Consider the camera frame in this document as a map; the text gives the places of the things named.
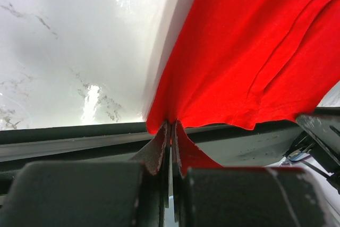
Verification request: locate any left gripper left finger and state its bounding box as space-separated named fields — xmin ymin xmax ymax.
xmin=1 ymin=123 xmax=171 ymax=226

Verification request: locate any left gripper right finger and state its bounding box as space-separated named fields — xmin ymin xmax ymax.
xmin=172 ymin=124 xmax=329 ymax=226

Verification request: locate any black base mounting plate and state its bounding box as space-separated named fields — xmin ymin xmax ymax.
xmin=0 ymin=107 xmax=340 ymax=204

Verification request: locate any red t shirt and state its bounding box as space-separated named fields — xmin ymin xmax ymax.
xmin=146 ymin=0 xmax=340 ymax=176

